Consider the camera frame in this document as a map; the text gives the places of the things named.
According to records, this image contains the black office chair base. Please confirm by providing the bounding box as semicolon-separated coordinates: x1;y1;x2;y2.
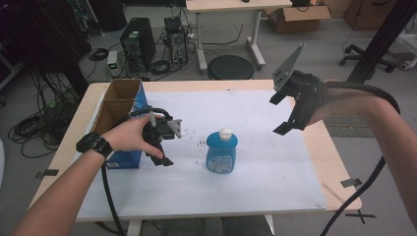
338;43;398;74

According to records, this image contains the small black computer tower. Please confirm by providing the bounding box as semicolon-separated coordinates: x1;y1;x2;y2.
168;29;189;66

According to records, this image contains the black wristwatch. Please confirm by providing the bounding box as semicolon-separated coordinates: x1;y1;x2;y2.
75;131;115;161

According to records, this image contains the wooden table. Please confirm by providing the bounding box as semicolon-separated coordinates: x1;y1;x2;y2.
30;79;363;236

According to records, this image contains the blue cardboard box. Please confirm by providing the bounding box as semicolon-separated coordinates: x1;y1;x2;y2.
90;78;152;170

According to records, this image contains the white mat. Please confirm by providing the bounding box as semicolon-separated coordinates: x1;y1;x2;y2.
76;89;328;221

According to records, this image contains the open brown cardboard box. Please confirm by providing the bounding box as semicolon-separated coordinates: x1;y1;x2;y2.
265;4;331;34

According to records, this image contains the bundle of black floor cables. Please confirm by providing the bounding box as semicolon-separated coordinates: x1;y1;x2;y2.
7;71;81;159

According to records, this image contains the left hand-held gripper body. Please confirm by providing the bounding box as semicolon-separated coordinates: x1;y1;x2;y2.
143;112;184;151

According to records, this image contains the black curtain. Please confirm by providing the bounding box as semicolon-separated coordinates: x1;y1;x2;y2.
0;0;93;97

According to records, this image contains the person's left hand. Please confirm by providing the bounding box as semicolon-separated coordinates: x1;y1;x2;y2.
103;113;165;160

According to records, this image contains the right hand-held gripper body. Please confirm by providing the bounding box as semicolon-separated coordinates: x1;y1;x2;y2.
271;43;329;131

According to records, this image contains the black tape cross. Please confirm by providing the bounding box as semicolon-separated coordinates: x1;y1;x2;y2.
344;208;378;226

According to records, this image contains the round black stool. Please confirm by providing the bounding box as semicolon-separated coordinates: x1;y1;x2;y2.
207;54;256;81

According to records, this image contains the black metal post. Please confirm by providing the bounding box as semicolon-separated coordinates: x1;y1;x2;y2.
345;0;417;85

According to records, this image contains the small white power unit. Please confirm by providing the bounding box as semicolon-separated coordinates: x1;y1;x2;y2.
106;50;119;79

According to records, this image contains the grey tape strip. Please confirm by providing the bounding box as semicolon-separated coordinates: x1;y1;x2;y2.
34;168;60;180
339;177;363;189

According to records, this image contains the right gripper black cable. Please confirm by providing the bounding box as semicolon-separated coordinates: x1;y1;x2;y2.
319;81;401;236

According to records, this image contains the person's right hand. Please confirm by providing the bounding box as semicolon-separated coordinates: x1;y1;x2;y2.
307;95;336;128

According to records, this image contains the white-legged wooden desk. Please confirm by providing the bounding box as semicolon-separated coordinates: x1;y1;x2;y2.
185;0;293;75

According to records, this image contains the coiled black cable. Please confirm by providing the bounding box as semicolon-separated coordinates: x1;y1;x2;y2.
88;47;110;62
149;59;172;76

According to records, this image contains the blue bottle with white cap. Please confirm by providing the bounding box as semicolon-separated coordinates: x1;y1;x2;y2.
206;127;239;175

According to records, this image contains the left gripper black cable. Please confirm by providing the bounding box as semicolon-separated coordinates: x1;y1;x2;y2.
100;107;174;236

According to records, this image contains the closed brown cardboard box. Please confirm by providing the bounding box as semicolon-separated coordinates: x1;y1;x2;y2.
343;0;400;32

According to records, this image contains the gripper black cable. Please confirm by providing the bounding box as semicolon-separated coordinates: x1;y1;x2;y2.
100;107;174;236
319;81;401;236

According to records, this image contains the large black computer tower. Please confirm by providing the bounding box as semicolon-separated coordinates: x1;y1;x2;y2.
119;17;157;74

